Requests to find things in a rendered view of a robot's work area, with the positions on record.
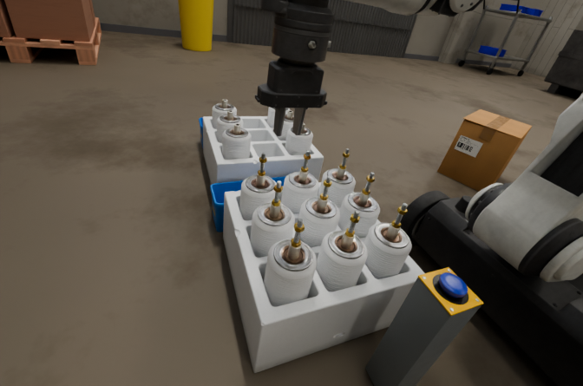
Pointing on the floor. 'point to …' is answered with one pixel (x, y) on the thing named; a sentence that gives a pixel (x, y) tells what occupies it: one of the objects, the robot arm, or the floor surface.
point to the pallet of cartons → (44, 12)
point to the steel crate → (568, 68)
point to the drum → (196, 16)
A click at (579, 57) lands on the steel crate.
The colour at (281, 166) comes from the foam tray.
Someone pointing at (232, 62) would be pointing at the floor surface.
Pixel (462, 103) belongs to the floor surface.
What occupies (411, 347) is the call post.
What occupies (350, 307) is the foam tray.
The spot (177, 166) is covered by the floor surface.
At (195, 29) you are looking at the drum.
